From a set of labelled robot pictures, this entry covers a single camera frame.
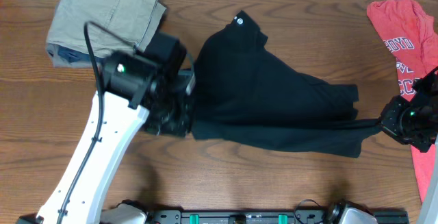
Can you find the black polo shirt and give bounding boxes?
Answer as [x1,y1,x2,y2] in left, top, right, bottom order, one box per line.
[192,12,380,158]

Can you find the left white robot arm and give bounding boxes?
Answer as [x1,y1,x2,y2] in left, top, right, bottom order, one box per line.
[17,52,195,223]

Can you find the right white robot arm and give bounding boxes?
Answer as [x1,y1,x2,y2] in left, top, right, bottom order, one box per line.
[322,68,437,224]

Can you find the red printed t-shirt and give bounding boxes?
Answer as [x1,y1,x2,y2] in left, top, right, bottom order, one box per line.
[366,0,438,203]

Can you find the folded khaki pants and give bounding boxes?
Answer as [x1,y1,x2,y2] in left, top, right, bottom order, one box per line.
[46,0,166,61]

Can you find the folded blue grey garment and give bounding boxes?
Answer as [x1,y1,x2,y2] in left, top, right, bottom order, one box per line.
[46,43,92,68]

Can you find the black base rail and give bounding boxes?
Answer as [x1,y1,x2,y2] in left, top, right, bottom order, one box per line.
[99,199,410,224]

